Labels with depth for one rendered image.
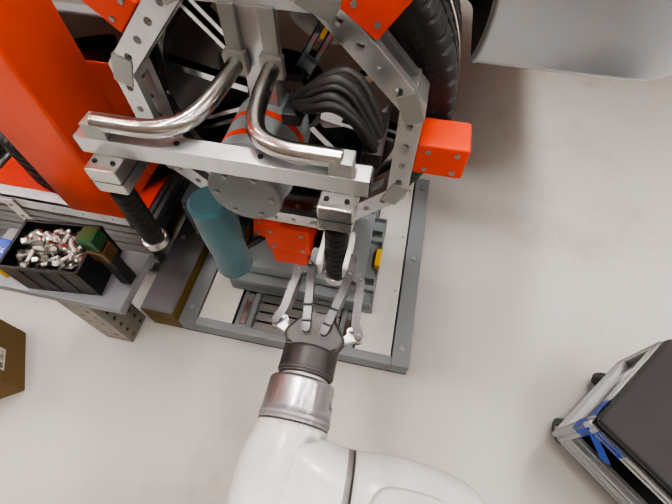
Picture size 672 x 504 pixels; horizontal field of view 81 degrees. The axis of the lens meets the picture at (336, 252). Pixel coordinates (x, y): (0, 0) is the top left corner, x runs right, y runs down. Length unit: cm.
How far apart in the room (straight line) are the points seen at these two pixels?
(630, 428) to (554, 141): 144
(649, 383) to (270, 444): 104
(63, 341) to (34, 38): 108
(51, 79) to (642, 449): 149
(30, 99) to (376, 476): 86
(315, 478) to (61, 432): 123
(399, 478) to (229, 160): 43
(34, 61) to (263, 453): 79
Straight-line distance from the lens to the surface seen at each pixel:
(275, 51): 66
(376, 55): 63
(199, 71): 89
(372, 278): 136
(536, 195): 199
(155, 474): 147
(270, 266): 133
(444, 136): 74
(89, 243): 99
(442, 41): 71
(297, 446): 49
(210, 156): 57
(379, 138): 57
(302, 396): 50
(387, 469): 50
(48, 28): 99
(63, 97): 101
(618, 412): 124
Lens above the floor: 136
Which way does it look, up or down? 58 degrees down
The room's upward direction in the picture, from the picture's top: straight up
